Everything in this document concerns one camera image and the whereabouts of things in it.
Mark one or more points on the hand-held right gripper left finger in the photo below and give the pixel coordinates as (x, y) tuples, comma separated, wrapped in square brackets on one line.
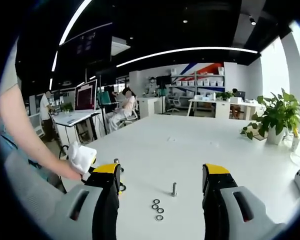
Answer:
[(72, 212)]

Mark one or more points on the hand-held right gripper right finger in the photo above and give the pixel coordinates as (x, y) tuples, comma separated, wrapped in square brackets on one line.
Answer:
[(252, 217)]

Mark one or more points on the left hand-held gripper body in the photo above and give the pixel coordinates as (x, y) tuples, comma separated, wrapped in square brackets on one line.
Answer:
[(82, 156)]

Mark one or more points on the large black washer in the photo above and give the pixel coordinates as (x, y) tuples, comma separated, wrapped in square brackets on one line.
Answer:
[(125, 186)]

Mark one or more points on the large steel threaded stud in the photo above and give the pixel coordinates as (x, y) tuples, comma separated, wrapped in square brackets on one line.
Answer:
[(116, 160)]

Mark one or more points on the small steel threaded stud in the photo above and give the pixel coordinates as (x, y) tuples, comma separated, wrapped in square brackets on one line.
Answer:
[(174, 188)]

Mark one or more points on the person's left hand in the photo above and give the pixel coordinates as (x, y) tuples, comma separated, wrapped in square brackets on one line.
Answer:
[(72, 171)]

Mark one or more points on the small white standing desk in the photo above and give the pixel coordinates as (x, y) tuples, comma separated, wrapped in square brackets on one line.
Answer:
[(93, 130)]

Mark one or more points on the grey mesh office chair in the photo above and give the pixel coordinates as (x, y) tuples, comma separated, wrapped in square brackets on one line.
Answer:
[(32, 190)]

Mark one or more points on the white office chair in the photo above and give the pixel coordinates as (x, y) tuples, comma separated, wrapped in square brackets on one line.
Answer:
[(37, 125)]

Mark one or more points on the white laptop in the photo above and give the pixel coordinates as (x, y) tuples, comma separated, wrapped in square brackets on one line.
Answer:
[(86, 96)]

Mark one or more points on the white swivel chair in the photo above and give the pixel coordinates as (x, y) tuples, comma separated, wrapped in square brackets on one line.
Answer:
[(130, 117)]

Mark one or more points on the teal board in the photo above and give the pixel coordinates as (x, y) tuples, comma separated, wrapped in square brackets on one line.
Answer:
[(105, 98)]

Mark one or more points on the person's light blue clothing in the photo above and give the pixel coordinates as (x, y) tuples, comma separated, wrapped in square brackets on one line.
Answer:
[(7, 140)]

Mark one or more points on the white cabinet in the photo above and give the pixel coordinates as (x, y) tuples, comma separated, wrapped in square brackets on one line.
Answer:
[(150, 107)]

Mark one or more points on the grey background office chair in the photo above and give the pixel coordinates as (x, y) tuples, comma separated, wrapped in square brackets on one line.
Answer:
[(173, 103)]

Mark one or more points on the large potted green plant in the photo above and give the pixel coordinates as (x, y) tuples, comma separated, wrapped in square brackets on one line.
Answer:
[(277, 115)]

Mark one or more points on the black monitor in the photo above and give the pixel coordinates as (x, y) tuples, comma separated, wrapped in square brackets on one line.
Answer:
[(163, 80)]

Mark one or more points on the person's grey shirt sleeve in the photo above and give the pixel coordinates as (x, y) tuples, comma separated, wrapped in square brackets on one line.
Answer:
[(11, 70)]

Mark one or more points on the long white desk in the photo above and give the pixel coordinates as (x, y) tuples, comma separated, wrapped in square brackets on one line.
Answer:
[(222, 107)]

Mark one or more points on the ceiling air conditioner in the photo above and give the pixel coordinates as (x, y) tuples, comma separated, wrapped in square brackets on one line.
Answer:
[(120, 47)]

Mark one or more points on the dark hanging ceiling screen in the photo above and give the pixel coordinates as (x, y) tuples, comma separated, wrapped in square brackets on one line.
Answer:
[(87, 41)]

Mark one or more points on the small potted plant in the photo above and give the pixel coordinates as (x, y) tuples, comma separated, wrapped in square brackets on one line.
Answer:
[(225, 95)]

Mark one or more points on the straight ceiling light strip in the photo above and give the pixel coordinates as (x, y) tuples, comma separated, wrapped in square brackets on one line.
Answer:
[(72, 22)]

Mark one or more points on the shelf with white bins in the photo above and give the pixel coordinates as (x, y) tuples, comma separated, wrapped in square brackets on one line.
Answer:
[(200, 82)]

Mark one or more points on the curved ceiling light strip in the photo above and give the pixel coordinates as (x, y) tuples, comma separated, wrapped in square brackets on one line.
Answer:
[(185, 51)]

